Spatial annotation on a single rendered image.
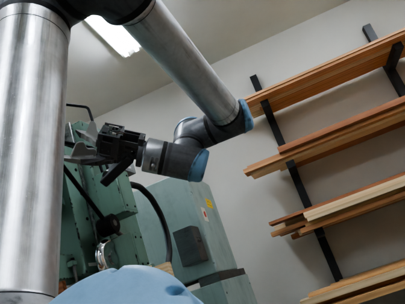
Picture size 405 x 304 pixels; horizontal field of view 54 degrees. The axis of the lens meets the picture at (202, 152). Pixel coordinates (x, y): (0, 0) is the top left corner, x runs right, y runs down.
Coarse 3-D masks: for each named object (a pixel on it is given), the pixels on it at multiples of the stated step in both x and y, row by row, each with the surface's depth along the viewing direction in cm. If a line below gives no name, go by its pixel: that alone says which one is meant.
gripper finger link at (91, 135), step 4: (92, 124) 108; (88, 128) 109; (92, 128) 108; (96, 128) 107; (76, 132) 110; (80, 132) 109; (84, 132) 110; (88, 132) 109; (92, 132) 108; (96, 132) 107; (80, 136) 110; (84, 136) 109; (88, 136) 108; (92, 136) 108; (96, 136) 108; (88, 140) 109; (92, 140) 107; (92, 144) 108
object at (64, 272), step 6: (60, 258) 112; (66, 258) 115; (60, 264) 111; (66, 264) 114; (60, 270) 110; (66, 270) 112; (72, 270) 115; (60, 276) 109; (66, 276) 111; (72, 276) 114
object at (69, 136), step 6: (66, 126) 138; (66, 132) 138; (72, 132) 138; (66, 138) 137; (72, 138) 136; (66, 144) 137; (78, 168) 133; (84, 180) 132; (84, 186) 131; (90, 210) 128; (90, 216) 128; (96, 234) 126; (96, 240) 125
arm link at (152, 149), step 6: (150, 138) 104; (150, 144) 101; (156, 144) 102; (162, 144) 102; (144, 150) 102; (150, 150) 101; (156, 150) 101; (144, 156) 100; (150, 156) 100; (156, 156) 100; (144, 162) 101; (150, 162) 101; (156, 162) 101; (144, 168) 102; (150, 168) 102; (156, 168) 101
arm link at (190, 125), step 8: (184, 120) 116; (192, 120) 113; (200, 120) 111; (176, 128) 115; (184, 128) 111; (192, 128) 111; (200, 128) 110; (176, 136) 110; (184, 136) 108; (192, 136) 108; (200, 136) 110; (208, 136) 109; (208, 144) 111
